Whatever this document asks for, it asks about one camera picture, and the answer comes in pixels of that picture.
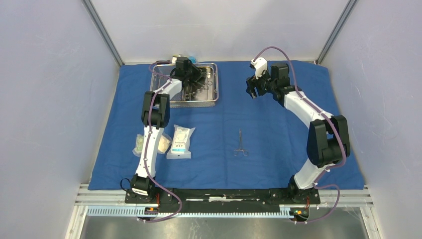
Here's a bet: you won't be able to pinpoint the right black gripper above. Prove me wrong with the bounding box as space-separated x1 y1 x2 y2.
246 66 276 99

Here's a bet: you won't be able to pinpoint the metal mesh tray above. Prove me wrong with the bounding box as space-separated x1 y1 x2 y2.
150 62 219 108

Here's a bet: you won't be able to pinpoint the steel hemostat forceps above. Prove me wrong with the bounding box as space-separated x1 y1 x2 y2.
233 129 249 156

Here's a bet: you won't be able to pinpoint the beige gauze packet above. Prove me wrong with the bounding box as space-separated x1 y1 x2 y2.
158 132 172 154

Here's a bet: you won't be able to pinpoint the white sterile packet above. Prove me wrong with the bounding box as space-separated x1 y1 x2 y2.
166 124 196 159

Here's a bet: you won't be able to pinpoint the green sterile packet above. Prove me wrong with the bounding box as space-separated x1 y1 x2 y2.
132 134 144 157

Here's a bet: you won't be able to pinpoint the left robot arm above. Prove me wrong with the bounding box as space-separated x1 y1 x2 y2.
130 56 203 203

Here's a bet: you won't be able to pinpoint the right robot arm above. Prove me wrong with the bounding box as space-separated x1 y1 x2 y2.
246 57 351 203

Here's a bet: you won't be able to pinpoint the steel surgical instruments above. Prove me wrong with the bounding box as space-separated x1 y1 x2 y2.
183 73 213 101

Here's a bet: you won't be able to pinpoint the cyan blue block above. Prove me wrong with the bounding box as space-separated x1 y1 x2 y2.
188 56 196 63

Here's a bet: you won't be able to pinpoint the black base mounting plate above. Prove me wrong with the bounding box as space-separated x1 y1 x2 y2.
124 188 321 214

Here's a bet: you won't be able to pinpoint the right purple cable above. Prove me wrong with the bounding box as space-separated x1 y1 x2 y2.
252 46 348 225

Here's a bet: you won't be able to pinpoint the slotted cable duct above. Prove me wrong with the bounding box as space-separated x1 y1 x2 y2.
86 206 304 219

